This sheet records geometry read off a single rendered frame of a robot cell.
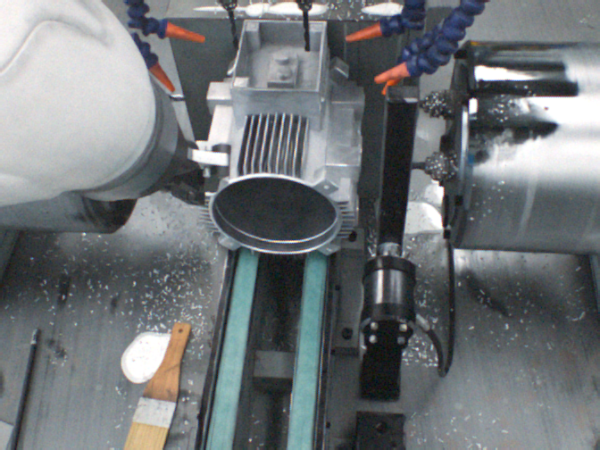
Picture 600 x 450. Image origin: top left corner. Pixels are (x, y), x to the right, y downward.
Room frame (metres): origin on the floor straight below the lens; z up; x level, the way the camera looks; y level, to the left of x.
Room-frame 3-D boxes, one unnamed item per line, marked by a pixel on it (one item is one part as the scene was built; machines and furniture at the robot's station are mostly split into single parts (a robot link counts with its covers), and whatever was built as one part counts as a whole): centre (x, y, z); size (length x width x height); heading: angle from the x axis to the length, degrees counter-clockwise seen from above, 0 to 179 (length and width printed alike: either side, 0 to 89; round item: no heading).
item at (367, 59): (0.76, -0.01, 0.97); 0.30 x 0.11 x 0.34; 81
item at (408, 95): (0.46, -0.10, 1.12); 0.04 x 0.03 x 0.26; 171
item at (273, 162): (0.61, 0.01, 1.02); 0.20 x 0.19 x 0.19; 171
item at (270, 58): (0.65, 0.01, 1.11); 0.12 x 0.11 x 0.07; 171
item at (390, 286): (0.56, -0.15, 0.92); 0.45 x 0.13 x 0.24; 171
